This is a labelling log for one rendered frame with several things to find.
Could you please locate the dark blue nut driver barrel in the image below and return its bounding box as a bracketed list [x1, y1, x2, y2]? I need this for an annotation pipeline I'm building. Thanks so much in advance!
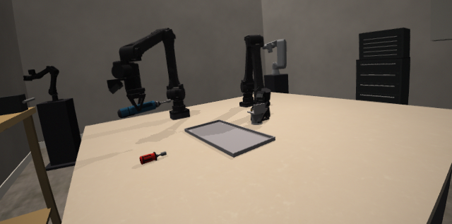
[117, 99, 171, 118]

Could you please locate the red hand nut driver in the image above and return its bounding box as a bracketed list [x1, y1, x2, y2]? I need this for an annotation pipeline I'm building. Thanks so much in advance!
[140, 151, 167, 164]

